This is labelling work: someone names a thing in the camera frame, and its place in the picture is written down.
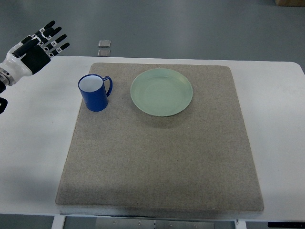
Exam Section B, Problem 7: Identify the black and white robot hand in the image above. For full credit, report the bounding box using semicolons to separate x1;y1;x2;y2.
0;21;70;87

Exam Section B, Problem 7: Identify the blue mug white inside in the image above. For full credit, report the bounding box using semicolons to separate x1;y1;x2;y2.
78;74;113;112

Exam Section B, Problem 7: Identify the lower grey floor plate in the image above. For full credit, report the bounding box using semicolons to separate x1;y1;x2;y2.
98;49;111;57

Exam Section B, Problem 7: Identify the grey floor plate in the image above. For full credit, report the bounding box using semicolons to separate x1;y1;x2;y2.
98;49;111;57
98;40;111;48

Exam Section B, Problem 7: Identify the upper grey floor plate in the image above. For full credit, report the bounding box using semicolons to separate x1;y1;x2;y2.
98;40;111;48

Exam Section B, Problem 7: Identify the light green plate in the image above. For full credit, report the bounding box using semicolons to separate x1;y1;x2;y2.
130;68;193;117

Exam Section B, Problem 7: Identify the beige felt mat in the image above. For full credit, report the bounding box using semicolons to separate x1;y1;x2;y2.
55;63;264;214

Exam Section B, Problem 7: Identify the cardboard box corner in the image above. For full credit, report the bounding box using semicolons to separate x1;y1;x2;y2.
274;0;305;7

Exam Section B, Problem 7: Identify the white table frame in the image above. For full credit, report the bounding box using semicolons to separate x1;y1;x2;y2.
51;214;247;229

